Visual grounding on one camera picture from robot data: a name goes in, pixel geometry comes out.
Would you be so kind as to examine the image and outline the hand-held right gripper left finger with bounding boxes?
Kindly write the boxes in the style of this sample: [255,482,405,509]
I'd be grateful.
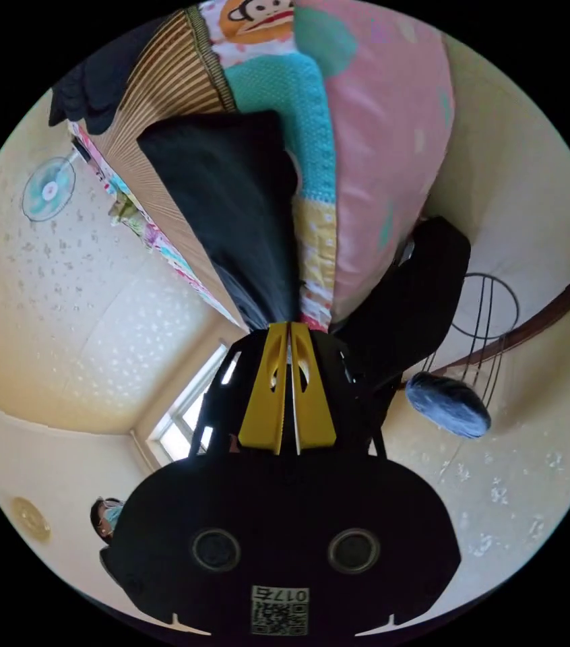
[238,323,292,455]

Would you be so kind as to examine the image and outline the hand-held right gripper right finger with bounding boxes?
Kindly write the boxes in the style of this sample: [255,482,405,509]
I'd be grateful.
[290,323,338,453]

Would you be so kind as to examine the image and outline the black pants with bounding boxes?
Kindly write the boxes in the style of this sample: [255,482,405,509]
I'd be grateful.
[135,110,302,333]

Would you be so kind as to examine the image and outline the window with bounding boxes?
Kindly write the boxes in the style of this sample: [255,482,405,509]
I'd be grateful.
[145,340,231,464]

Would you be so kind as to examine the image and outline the black bag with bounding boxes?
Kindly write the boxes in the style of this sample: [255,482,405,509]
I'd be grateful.
[334,216,472,396]

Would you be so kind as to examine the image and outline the person's body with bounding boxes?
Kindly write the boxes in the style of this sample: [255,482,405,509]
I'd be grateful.
[90,497,126,548]

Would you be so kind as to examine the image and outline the round ceiling lamp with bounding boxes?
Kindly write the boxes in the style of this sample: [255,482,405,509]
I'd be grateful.
[10,497,53,544]

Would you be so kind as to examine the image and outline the bed with woven mat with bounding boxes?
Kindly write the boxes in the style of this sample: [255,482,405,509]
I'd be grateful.
[66,0,457,336]

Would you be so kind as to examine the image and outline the standing fan with teal blades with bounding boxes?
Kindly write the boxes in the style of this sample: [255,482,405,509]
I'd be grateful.
[22,150,80,224]

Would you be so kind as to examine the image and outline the pile of clothes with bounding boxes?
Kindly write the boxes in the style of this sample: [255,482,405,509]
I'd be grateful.
[48,19,166,136]

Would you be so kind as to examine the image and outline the wire stool with fluffy seat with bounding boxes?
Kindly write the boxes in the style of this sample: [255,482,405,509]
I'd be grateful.
[404,272,520,440]

